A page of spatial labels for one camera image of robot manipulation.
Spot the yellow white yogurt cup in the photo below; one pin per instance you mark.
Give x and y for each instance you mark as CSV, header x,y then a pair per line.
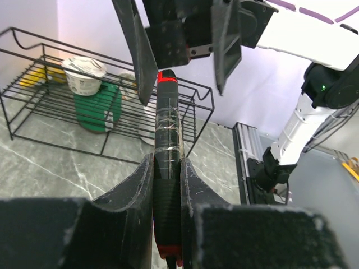
x,y
127,86

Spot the green lidded container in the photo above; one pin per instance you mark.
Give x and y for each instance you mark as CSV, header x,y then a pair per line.
x,y
100,112

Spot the yellow chips bag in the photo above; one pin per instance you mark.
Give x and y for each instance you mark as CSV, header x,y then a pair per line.
x,y
38,76

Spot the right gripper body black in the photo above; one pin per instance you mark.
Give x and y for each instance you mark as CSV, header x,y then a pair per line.
x,y
180,31

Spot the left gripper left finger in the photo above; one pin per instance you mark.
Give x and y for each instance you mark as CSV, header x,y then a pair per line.
x,y
112,231

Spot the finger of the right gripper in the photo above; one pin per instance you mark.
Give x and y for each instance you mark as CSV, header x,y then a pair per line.
x,y
145,67
226,39

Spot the aluminium rail frame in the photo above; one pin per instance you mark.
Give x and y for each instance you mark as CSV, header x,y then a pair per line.
x,y
248,153

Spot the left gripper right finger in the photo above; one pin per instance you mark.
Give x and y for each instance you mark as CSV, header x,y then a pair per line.
x,y
217,234

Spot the black wire basket rack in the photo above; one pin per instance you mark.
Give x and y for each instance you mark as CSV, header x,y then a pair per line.
x,y
70,98

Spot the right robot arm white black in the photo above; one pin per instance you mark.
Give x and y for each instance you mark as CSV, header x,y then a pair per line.
x,y
330,81

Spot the white yogurt cup in rack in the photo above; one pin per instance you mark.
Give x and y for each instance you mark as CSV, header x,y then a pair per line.
x,y
84,74

